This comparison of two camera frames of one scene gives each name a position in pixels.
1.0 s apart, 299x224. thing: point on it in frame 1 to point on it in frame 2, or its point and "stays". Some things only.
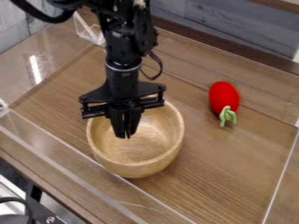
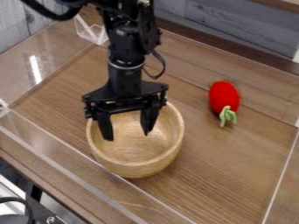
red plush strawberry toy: [224, 100] stays
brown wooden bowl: [142, 155] stays
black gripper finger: [130, 122] to [148, 118]
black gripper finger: [120, 122] to [102, 118]
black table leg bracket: [38, 214] stays
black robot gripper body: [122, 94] stays
